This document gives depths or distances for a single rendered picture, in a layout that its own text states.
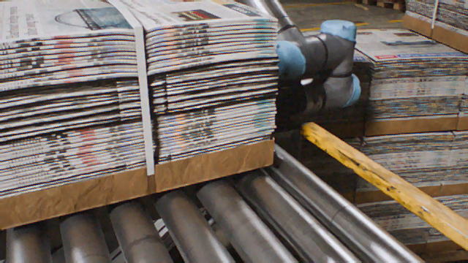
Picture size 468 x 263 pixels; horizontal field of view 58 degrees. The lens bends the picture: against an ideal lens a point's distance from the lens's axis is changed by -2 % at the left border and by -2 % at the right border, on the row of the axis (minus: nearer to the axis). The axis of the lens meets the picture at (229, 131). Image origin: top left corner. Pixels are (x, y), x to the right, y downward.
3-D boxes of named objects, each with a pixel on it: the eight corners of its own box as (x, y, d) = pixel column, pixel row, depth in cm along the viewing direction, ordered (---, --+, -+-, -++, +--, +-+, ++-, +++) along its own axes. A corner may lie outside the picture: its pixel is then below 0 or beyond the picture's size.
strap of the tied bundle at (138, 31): (113, 120, 81) (99, -5, 71) (156, 198, 57) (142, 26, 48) (109, 121, 81) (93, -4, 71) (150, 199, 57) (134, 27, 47)
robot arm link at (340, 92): (343, 64, 98) (339, 98, 102) (303, 70, 94) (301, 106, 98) (366, 74, 92) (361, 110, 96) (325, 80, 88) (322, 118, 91)
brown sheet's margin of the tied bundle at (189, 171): (203, 102, 88) (202, 82, 86) (274, 164, 64) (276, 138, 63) (126, 115, 82) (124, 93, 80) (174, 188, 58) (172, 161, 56)
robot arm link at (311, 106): (301, 105, 98) (322, 118, 91) (284, 109, 96) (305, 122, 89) (303, 74, 94) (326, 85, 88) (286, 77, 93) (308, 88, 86)
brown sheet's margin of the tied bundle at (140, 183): (126, 115, 82) (124, 94, 80) (174, 188, 58) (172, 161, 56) (95, 120, 79) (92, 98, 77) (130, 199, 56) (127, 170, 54)
